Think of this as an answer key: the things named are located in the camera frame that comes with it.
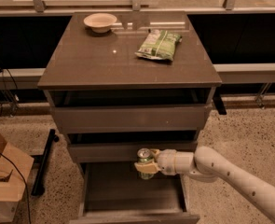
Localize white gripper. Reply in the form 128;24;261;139
134;148;176;175

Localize green soda can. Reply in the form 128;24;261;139
137;148;154;180

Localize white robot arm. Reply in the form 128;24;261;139
134;147;275;223

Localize grey top drawer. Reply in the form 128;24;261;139
52;105;212;134

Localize grey drawer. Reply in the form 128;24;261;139
52;105;212;134
69;161;199;224
68;141;198;163

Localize grey middle drawer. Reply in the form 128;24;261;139
68;141;198;163

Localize grey bottom drawer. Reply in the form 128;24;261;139
69;161;199;224

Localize grey drawer cabinet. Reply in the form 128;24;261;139
36;11;223;224

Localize black metal stand leg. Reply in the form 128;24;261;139
31;129;60;196

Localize green chip bag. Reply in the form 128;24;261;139
135;30;182;62

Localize brown cardboard box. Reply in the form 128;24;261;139
0;134;34;223

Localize white paper bowl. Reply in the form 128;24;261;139
83;13;117;34

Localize black cable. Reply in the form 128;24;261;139
0;138;33;224

